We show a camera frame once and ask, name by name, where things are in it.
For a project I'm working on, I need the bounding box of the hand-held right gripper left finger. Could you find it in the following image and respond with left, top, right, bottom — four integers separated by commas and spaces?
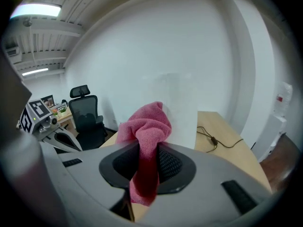
39, 140, 140, 227

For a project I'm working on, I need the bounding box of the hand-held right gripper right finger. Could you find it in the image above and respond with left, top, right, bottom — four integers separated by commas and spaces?
136, 142, 273, 227

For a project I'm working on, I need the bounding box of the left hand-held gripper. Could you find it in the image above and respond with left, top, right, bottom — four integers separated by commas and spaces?
20, 99, 82, 152

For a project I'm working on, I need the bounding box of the white table lamp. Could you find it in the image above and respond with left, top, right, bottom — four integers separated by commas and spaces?
148, 72, 199, 150

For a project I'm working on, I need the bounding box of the pink cloth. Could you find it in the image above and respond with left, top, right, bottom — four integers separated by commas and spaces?
115, 101, 172, 207

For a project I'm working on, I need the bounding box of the white leg wooden table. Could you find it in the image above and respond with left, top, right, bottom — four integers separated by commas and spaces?
51, 107, 76, 130

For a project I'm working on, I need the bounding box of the black mesh headrest office chair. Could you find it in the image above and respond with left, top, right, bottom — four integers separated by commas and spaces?
68, 84, 108, 151

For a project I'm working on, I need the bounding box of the long ceiling light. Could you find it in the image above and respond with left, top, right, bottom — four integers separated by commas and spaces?
21, 67, 49, 77
10, 3, 62, 18

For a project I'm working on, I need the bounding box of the white water dispenser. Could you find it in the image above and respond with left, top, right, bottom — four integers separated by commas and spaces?
257, 114, 288, 162

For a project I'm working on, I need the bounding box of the white air conditioner unit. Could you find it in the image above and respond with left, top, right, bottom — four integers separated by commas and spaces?
6, 46, 20, 57

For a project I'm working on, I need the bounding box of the clear water jug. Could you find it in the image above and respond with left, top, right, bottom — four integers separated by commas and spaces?
275, 81, 294, 118

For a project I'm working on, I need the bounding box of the black lamp power cable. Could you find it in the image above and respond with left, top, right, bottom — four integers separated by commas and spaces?
196, 126, 244, 154

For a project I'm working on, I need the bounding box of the dark frame window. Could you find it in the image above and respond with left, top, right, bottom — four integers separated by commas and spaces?
40, 94, 56, 107

